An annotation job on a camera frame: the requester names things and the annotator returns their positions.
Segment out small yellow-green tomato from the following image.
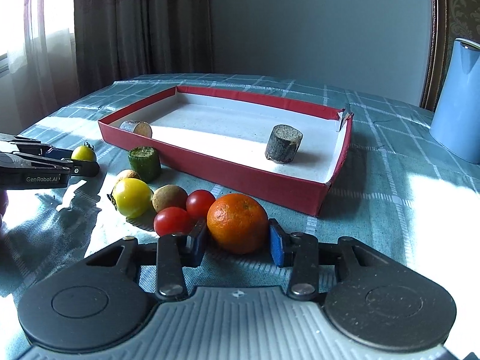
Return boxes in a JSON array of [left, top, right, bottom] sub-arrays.
[[71, 142, 97, 162]]

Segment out red cherry tomato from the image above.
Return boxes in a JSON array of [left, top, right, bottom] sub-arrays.
[[185, 189, 216, 220], [153, 206, 194, 236]]

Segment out brown longan fruit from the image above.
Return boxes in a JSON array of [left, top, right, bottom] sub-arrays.
[[115, 169, 141, 182], [151, 184, 188, 212]]

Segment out large yellow-green tomato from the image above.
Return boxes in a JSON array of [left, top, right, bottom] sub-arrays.
[[107, 178, 152, 219]]

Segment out green cucumber chunk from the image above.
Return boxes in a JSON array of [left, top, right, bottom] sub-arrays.
[[128, 146, 162, 183]]

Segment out orange mandarin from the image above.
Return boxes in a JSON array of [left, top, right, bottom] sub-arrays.
[[207, 193, 269, 254]]

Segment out eggplant chunk sideways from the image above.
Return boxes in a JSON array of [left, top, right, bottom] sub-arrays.
[[119, 120, 153, 138]]

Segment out dark eggplant chunk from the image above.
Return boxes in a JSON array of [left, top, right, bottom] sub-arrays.
[[264, 124, 304, 164]]

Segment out person's left hand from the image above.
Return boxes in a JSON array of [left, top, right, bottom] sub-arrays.
[[0, 189, 9, 227]]

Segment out teal plaid tablecloth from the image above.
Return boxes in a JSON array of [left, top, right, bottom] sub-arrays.
[[1, 74, 479, 359]]

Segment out red cardboard tray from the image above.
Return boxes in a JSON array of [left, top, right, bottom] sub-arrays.
[[98, 85, 353, 215]]

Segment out brown patterned curtain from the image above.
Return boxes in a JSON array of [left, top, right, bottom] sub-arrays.
[[74, 0, 213, 96]]

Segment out blue electric kettle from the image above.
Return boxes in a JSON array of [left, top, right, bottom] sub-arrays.
[[430, 38, 480, 164]]

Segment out dark wooden door frame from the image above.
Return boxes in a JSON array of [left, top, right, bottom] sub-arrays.
[[420, 0, 448, 111]]

